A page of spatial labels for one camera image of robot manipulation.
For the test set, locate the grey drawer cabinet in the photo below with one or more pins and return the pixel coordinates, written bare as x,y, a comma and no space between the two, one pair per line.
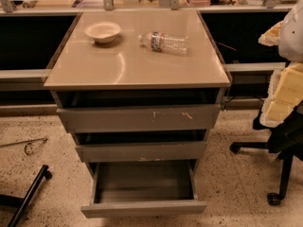
126,64

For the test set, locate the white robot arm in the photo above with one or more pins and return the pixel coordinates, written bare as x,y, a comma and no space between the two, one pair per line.
295,16

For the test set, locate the grey bottom drawer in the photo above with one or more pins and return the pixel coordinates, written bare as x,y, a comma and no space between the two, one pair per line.
133,189

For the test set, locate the white bowl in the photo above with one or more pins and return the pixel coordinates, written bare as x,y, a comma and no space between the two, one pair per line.
103,32

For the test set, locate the grey middle drawer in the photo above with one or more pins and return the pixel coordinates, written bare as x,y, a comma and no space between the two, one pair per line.
141,146

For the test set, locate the clear plastic water bottle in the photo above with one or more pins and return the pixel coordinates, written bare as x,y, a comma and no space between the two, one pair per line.
160,42

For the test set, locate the grey drawer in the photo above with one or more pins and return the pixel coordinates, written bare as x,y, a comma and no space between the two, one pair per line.
133,189
141,146
138,110

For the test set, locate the black chair base leg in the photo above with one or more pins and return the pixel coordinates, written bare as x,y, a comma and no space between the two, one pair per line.
20,204

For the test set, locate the small wire hook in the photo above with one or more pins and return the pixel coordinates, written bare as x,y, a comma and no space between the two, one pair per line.
31,148

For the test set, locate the black office chair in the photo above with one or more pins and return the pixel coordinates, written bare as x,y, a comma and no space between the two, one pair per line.
287,141

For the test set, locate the white foam-padded gripper body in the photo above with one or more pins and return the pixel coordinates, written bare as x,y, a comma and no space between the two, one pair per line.
293,38

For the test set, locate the grey top drawer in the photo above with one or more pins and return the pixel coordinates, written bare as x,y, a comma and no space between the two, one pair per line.
138,110

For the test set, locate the thin metal rod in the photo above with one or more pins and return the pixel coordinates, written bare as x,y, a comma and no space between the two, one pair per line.
23,142

